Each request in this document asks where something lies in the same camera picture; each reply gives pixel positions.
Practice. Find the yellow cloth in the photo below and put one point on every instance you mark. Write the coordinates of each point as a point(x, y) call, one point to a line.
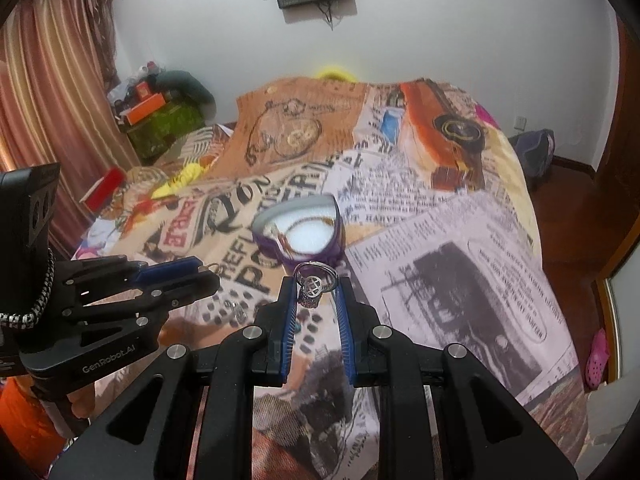
point(182, 177)

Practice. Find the purple heart-shaped jewelry box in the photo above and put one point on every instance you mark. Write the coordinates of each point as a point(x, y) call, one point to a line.
point(305, 252)

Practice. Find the yellow plastic item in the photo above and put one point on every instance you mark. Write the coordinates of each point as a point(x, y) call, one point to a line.
point(337, 72)

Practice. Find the person's left hand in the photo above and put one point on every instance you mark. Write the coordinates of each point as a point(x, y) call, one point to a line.
point(82, 401)

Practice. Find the white wall socket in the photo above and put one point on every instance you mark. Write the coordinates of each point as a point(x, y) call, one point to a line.
point(521, 122)

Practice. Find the red box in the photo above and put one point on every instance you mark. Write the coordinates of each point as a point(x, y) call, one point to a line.
point(102, 189)

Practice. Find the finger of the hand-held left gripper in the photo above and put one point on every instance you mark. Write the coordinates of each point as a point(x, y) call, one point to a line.
point(185, 292)
point(165, 267)

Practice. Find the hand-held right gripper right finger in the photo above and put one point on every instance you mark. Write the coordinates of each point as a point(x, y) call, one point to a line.
point(346, 332)

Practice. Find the striped pink curtain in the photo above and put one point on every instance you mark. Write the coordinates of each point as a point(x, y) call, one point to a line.
point(55, 80)

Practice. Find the pink clog shoe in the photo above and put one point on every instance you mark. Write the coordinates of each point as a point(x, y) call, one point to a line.
point(597, 360)

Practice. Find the dark grey-green cloth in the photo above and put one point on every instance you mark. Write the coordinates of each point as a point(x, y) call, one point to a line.
point(185, 85)

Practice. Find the person's left forearm orange sleeve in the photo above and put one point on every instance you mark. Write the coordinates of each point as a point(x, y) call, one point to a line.
point(25, 420)

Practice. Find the printed blanket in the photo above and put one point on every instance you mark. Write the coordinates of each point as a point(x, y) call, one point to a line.
point(450, 240)

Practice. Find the small silver earrings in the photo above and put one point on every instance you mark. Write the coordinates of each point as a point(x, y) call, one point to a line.
point(237, 311)

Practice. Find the pink cloth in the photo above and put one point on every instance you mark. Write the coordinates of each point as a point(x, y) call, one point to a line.
point(484, 114)

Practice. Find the dark backpack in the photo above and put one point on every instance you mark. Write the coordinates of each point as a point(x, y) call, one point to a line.
point(535, 152)

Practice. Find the orange box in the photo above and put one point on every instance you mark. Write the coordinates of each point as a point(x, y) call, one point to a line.
point(145, 108)

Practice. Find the green storage box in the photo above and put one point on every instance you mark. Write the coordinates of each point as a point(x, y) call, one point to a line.
point(162, 130)

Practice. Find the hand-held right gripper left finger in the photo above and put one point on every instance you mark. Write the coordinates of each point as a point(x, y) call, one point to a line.
point(287, 320)

